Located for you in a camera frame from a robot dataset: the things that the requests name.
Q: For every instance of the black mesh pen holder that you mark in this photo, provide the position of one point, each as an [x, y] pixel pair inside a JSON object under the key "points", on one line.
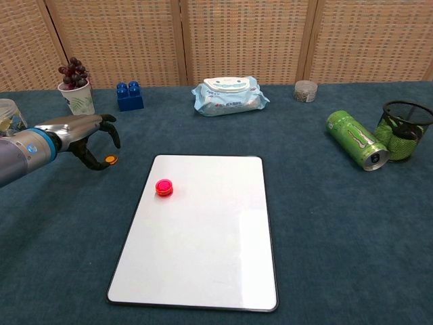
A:
{"points": [[402, 142]]}

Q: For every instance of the light blue wet wipes pack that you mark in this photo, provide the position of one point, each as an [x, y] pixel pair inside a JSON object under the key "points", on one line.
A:
{"points": [[230, 100]]}

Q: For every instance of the woven bamboo screen panel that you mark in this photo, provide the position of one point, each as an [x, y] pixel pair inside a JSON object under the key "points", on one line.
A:
{"points": [[243, 37], [23, 44], [372, 40], [118, 40]]}

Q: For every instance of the blue carpet table cover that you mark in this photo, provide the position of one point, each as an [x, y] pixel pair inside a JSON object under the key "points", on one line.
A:
{"points": [[338, 237]]}

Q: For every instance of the green drink can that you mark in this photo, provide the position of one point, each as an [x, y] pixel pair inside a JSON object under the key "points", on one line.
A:
{"points": [[355, 137]]}

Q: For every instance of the small clear round jar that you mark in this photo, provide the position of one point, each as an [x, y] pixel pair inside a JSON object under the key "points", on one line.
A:
{"points": [[305, 93]]}

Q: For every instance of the dark purple grape bunch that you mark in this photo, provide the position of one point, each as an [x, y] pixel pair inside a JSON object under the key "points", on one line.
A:
{"points": [[72, 72]]}

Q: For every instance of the blue toy building block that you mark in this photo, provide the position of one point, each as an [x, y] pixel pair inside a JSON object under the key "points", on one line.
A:
{"points": [[130, 100]]}

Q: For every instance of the white paper cup leaf print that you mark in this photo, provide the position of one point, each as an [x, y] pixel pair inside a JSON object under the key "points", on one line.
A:
{"points": [[79, 105]]}

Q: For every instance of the white rectangular board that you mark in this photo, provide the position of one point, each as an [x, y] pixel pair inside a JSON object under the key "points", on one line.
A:
{"points": [[199, 237]]}

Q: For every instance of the orange button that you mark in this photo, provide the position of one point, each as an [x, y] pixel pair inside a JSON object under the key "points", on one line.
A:
{"points": [[111, 159], [164, 193]]}

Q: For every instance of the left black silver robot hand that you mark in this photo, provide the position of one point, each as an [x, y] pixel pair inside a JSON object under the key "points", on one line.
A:
{"points": [[74, 130]]}

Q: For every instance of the pink round magnet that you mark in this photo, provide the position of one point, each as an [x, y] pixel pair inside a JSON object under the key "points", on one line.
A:
{"points": [[164, 185]]}

